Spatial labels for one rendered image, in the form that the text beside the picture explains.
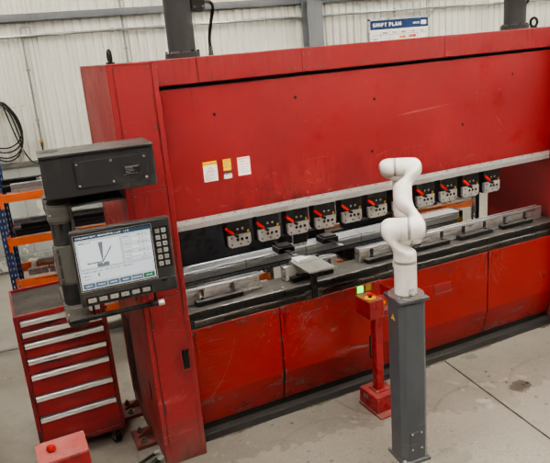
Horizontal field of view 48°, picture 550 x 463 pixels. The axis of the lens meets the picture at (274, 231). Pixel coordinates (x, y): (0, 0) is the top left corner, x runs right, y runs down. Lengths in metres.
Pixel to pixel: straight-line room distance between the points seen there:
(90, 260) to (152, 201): 0.57
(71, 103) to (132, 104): 4.42
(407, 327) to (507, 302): 1.82
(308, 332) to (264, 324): 0.33
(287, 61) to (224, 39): 4.20
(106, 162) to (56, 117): 4.81
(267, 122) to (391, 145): 0.91
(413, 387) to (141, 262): 1.62
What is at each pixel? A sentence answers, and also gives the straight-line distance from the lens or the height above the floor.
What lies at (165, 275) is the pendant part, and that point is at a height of 1.32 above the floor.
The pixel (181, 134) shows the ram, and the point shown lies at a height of 1.89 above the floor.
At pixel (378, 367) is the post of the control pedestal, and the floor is 0.29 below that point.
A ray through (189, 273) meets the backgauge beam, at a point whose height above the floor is 0.98.
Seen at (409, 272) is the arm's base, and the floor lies 1.15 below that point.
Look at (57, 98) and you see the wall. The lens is 7.62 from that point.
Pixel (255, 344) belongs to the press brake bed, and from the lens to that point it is 3.89.
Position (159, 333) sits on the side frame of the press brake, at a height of 0.85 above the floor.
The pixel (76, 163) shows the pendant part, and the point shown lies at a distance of 2.84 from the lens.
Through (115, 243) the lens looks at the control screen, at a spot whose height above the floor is 1.52.
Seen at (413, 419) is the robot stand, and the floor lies 0.29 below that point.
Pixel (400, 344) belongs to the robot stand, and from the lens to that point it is 3.40.
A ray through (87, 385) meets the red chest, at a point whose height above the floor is 0.48.
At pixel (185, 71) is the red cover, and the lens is 3.49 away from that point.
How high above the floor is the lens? 2.31
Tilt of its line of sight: 16 degrees down
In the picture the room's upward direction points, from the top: 5 degrees counter-clockwise
